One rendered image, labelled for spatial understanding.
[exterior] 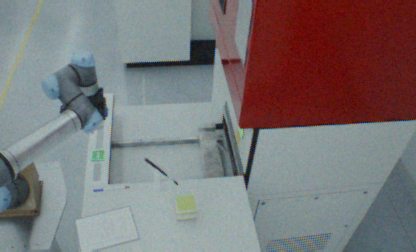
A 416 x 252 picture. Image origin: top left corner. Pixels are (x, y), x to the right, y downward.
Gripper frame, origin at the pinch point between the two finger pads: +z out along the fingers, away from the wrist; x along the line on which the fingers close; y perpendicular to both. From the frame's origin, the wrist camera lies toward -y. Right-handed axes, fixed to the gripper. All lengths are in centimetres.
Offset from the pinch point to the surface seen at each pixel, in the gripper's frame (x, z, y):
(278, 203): -16, 36, 77
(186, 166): 3.3, 28.6, 37.8
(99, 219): -31.2, 13.8, 3.0
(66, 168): 76, 111, -41
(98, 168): -6.3, 15.0, 1.2
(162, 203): -25.7, 14.1, 26.0
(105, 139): 9.2, 14.6, 3.3
